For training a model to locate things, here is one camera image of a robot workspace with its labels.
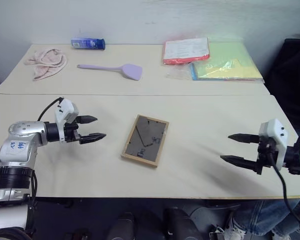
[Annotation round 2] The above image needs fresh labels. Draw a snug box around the pink towel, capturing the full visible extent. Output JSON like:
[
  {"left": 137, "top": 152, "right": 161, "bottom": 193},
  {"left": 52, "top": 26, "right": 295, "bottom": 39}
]
[{"left": 23, "top": 48, "right": 69, "bottom": 82}]

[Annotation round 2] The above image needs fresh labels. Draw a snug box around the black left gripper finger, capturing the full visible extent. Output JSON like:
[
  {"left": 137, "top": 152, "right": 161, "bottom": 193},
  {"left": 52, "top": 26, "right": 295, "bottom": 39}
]
[
  {"left": 79, "top": 133, "right": 107, "bottom": 145},
  {"left": 76, "top": 115, "right": 98, "bottom": 125}
]

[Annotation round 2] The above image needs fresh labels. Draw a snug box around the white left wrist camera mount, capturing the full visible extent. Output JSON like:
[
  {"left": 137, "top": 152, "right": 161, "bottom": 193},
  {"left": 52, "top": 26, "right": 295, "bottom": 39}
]
[{"left": 54, "top": 98, "right": 79, "bottom": 141}]

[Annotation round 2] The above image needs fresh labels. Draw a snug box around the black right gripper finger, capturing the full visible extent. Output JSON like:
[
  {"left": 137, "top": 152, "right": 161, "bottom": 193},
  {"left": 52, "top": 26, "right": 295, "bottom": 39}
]
[
  {"left": 227, "top": 133, "right": 261, "bottom": 144},
  {"left": 219, "top": 155, "right": 259, "bottom": 173}
]

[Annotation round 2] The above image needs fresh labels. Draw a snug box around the blue cylindrical can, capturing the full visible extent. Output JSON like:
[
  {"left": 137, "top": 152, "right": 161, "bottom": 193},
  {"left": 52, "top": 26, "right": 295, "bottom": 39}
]
[{"left": 70, "top": 37, "right": 106, "bottom": 51}]

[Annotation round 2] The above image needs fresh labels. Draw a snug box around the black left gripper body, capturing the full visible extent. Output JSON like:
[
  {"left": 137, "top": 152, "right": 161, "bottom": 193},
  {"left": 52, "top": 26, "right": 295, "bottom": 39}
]
[{"left": 63, "top": 115, "right": 81, "bottom": 144}]

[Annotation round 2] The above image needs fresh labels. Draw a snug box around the wooden picture frame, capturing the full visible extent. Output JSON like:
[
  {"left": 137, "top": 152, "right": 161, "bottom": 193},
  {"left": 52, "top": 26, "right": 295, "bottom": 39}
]
[{"left": 120, "top": 114, "right": 170, "bottom": 169}]

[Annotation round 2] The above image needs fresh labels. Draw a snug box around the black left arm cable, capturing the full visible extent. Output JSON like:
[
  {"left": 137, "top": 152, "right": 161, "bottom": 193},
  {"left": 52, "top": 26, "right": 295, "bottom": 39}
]
[{"left": 37, "top": 96, "right": 63, "bottom": 122}]

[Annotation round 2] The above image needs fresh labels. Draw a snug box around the red paper pack in plastic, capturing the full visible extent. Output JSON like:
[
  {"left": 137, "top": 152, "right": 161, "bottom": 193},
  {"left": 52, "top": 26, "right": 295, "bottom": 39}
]
[{"left": 161, "top": 37, "right": 211, "bottom": 66}]

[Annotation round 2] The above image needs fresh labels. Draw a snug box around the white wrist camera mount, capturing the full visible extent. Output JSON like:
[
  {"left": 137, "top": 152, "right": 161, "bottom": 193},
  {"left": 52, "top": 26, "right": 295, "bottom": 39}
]
[
  {"left": 54, "top": 98, "right": 79, "bottom": 141},
  {"left": 258, "top": 118, "right": 289, "bottom": 171}
]

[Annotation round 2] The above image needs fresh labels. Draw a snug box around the coloured paper stack in plastic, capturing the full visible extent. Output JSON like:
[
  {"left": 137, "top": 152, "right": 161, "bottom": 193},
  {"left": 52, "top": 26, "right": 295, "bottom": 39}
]
[{"left": 165, "top": 37, "right": 265, "bottom": 82}]

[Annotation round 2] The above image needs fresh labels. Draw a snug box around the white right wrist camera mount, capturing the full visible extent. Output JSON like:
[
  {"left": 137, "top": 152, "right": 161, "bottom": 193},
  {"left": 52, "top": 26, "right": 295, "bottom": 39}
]
[{"left": 258, "top": 118, "right": 289, "bottom": 171}]

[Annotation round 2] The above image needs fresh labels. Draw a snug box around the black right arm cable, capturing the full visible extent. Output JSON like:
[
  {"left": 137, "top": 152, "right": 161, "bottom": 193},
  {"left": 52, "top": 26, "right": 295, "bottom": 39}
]
[{"left": 269, "top": 133, "right": 300, "bottom": 240}]

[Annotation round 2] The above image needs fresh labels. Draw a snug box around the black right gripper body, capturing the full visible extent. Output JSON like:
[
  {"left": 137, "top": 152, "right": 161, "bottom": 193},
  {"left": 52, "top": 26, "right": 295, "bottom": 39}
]
[{"left": 256, "top": 136, "right": 278, "bottom": 176}]

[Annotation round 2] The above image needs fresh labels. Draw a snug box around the purple spatula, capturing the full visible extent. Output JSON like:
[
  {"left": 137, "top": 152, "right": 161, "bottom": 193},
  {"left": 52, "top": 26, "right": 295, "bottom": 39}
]
[{"left": 76, "top": 63, "right": 143, "bottom": 82}]

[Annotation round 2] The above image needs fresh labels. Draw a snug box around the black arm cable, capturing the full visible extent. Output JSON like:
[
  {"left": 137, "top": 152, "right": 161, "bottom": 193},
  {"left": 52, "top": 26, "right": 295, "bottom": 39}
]
[
  {"left": 269, "top": 133, "right": 300, "bottom": 240},
  {"left": 37, "top": 96, "right": 63, "bottom": 122}
]

